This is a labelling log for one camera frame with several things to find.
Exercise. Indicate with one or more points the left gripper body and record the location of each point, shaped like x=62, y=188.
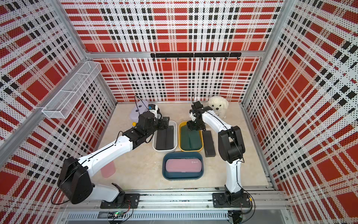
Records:
x=158, y=125

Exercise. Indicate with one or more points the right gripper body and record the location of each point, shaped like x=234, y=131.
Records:
x=196, y=124

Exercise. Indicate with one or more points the dark green pencil case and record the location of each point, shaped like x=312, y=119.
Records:
x=185, y=143

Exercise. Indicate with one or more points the dark grey pencil case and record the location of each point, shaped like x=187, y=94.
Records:
x=161, y=140

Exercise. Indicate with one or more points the black pencil case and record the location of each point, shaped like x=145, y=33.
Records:
x=208, y=144
x=170, y=138

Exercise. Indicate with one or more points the pink pencil case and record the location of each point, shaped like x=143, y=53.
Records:
x=184, y=165
x=108, y=170

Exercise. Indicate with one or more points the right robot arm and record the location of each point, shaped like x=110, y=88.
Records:
x=230, y=147

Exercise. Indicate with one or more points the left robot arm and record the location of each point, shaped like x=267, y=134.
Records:
x=75, y=179

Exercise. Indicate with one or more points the yellow storage box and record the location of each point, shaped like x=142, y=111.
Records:
x=183, y=124

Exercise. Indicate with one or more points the white storage box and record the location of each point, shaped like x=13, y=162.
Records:
x=171, y=123

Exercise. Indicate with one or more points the dark teal storage box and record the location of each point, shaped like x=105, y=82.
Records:
x=182, y=176

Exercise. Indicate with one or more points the lilac plastic container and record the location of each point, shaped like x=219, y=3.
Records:
x=139, y=108

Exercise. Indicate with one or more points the white plush dog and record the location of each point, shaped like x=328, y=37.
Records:
x=219, y=105

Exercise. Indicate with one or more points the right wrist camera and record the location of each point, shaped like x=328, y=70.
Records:
x=192, y=116

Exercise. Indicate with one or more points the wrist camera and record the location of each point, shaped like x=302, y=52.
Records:
x=152, y=107
x=192, y=116

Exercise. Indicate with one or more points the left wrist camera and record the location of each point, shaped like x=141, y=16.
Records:
x=152, y=107

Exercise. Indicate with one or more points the black hook rail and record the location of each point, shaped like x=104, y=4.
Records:
x=197, y=55

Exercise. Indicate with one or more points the metal base rail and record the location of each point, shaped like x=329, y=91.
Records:
x=200, y=205

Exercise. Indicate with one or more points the white wire basket shelf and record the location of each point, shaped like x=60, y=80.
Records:
x=62, y=104

